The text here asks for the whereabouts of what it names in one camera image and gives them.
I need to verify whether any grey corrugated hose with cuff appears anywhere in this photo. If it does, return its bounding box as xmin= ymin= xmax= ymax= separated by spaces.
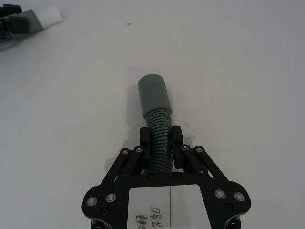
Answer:
xmin=137 ymin=74 xmax=173 ymax=173

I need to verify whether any white table cloth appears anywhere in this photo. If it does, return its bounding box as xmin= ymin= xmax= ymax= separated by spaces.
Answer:
xmin=0 ymin=0 xmax=305 ymax=229

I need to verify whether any grey and dark green device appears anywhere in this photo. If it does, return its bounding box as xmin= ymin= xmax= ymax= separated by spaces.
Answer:
xmin=0 ymin=0 xmax=46 ymax=52

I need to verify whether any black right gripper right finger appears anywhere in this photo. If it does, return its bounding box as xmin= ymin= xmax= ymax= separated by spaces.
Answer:
xmin=171 ymin=125 xmax=224 ymax=180

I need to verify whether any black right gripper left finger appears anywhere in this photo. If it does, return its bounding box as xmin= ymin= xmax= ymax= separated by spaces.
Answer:
xmin=101 ymin=127 xmax=153 ymax=187

